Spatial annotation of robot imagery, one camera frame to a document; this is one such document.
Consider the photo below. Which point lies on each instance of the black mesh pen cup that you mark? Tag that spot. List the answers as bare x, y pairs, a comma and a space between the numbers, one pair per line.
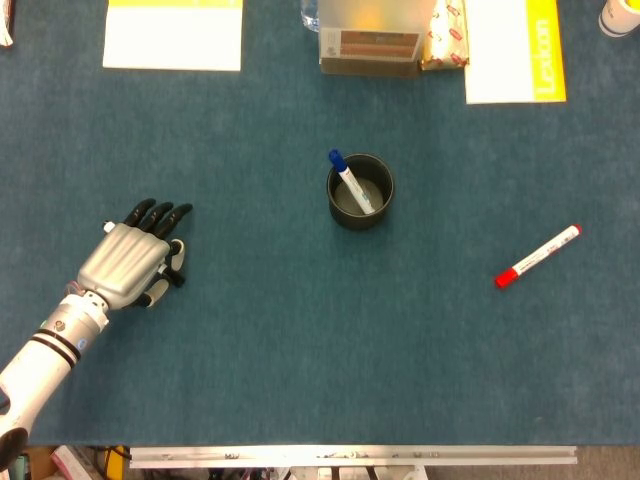
360, 222

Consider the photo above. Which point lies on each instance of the gold red snack pack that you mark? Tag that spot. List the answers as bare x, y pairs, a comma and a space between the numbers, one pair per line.
445, 40

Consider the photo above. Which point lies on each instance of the aluminium rail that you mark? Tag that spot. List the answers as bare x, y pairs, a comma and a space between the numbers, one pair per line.
350, 456

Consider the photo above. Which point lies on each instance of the yellow white Lexicon book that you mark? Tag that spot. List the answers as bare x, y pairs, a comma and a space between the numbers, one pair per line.
500, 50

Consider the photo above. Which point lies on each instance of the blue-capped marker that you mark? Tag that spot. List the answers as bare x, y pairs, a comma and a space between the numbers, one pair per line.
350, 180

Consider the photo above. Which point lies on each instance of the pink white box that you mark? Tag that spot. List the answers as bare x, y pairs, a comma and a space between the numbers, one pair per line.
70, 462

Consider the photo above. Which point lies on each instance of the red cap marker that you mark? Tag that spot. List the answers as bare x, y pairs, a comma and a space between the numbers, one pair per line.
540, 256

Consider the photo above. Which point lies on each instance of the blue felt table mat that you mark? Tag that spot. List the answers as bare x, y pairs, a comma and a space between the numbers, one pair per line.
275, 325

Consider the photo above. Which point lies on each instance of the plain yellow white book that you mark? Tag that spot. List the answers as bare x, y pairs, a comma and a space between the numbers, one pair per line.
172, 40

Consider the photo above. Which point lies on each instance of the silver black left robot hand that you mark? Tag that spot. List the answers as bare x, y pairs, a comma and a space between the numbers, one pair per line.
122, 262

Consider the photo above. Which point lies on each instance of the white blue paper cup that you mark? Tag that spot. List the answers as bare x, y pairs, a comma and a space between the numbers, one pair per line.
620, 17

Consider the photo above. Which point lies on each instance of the white chips bag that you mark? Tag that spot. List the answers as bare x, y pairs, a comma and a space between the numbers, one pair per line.
5, 22

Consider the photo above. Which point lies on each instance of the silver metal stand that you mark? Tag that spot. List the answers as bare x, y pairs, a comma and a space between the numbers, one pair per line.
375, 12

